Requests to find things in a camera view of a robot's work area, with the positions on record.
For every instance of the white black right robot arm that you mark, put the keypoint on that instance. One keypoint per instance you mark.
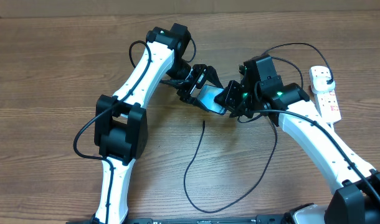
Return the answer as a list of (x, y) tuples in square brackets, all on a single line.
[(354, 183)]

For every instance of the white power strip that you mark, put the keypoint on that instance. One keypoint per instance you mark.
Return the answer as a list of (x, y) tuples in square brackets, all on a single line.
[(326, 103)]

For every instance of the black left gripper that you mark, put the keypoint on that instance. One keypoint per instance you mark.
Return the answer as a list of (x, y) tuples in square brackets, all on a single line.
[(204, 72)]

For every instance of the blue Galaxy smartphone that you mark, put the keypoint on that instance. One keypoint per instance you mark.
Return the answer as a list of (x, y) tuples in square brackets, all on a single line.
[(206, 97)]

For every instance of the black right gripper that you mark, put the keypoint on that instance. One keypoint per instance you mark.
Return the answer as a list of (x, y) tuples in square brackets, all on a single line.
[(230, 102)]

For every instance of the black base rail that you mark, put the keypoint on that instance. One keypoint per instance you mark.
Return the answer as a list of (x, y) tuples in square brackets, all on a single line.
[(259, 219)]

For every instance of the white charger plug adapter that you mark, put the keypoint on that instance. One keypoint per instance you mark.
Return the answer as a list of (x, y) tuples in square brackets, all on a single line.
[(319, 85)]

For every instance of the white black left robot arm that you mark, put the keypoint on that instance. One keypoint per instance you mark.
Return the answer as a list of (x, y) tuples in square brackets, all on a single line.
[(121, 130)]

